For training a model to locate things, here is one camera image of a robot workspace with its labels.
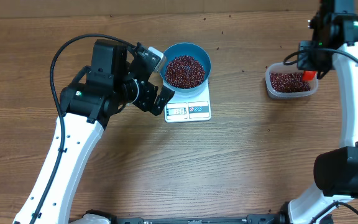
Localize red measuring scoop blue handle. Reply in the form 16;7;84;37
302;70;316;81

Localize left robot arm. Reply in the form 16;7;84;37
14;38;174;223

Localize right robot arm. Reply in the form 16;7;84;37
280;1;358;223

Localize white digital kitchen scale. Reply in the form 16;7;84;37
163;80;212;123

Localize red beans in bowl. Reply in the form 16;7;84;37
165;55;206;89

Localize blue plastic bowl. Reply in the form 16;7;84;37
160;42;212;82

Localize clear plastic container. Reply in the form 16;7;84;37
265;62;318;100

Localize red beans in container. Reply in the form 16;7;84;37
270;72;311;93

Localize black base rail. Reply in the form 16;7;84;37
69;210;286;224

